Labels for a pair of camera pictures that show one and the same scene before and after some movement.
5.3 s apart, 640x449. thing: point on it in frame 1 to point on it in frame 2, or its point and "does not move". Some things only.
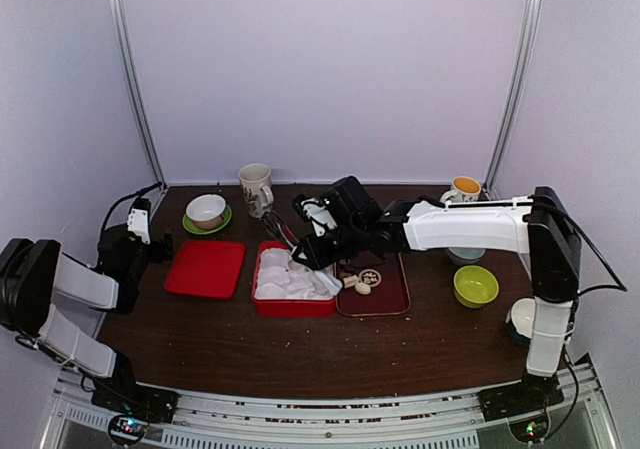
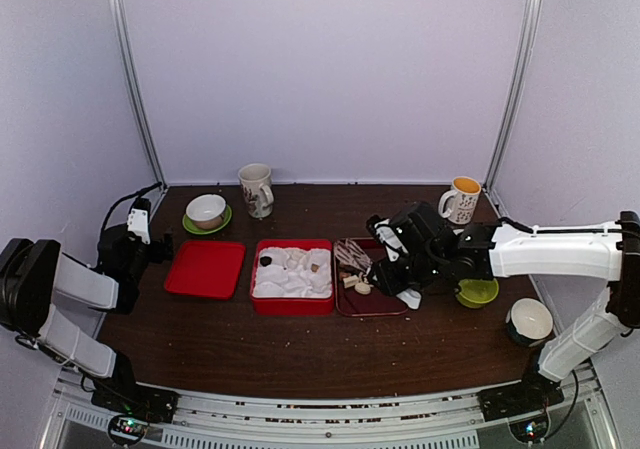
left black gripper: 158,254 does not move
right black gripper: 316,258 to 388,283
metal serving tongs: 277,224 to 352,257
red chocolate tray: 388,298 does not move
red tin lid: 207,269 does not move
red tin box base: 289,307 does not move
